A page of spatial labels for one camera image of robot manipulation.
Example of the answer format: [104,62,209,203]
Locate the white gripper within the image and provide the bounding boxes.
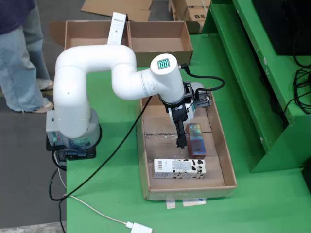
[160,96,192,149]

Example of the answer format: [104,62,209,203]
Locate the white cow print box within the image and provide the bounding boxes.
[153,158,207,180]

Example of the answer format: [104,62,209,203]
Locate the holographic brown box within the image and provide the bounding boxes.
[185,123,207,158]

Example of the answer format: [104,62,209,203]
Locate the shallow cardboard tray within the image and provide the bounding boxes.
[136,88,238,201]

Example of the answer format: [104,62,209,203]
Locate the empty cardboard box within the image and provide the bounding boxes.
[127,20,200,67]

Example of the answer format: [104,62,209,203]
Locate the stacked printed cardboard boxes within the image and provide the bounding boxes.
[169,0,212,34]

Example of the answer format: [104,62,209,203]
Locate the tall slim white box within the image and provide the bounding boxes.
[107,12,127,46]

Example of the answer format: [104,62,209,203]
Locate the opened flat cardboard box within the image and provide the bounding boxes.
[81,0,154,22]

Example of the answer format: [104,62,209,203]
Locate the cardboard box with side flap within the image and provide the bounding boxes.
[49,20,132,68]

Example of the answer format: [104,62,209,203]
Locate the white bottle teal label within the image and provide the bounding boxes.
[186,82,205,122]

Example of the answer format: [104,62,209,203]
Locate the wide white tape label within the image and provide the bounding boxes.
[182,198,207,207]

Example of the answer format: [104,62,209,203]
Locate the green metal shelf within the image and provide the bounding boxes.
[201,0,311,173]

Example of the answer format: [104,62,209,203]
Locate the white adapter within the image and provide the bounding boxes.
[125,221,153,233]

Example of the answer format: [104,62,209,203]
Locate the black monitor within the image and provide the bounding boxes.
[251,0,311,56]

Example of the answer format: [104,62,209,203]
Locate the person in jeans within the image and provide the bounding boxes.
[0,0,54,114]

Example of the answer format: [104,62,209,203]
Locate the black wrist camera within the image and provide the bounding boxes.
[194,88,212,110]

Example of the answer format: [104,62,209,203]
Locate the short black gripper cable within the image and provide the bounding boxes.
[178,63,226,94]

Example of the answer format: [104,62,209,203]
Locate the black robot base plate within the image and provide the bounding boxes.
[46,125,103,161]

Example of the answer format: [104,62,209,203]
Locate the white cable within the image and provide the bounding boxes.
[57,167,128,225]

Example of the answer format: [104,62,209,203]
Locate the tangled black cables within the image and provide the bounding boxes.
[259,36,311,129]

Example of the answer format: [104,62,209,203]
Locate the black power cable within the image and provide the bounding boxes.
[48,145,68,202]

